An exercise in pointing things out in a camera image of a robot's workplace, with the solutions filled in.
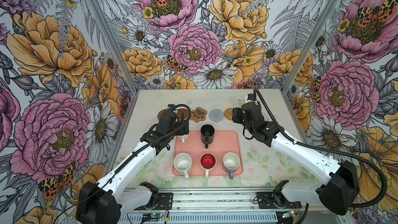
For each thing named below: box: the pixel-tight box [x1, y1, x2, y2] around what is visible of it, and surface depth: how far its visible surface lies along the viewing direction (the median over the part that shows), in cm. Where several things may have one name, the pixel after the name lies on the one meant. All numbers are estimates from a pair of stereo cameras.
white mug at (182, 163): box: [173, 152, 193, 180], surface depth 81 cm
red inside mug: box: [199, 152, 218, 179], surface depth 82 cm
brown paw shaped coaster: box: [190, 106, 208, 123], surface depth 110 cm
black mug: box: [200, 124, 216, 149], surface depth 92 cm
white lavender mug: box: [222, 151, 241, 180], surface depth 83 cm
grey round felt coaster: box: [208, 108, 225, 123], surface depth 109 cm
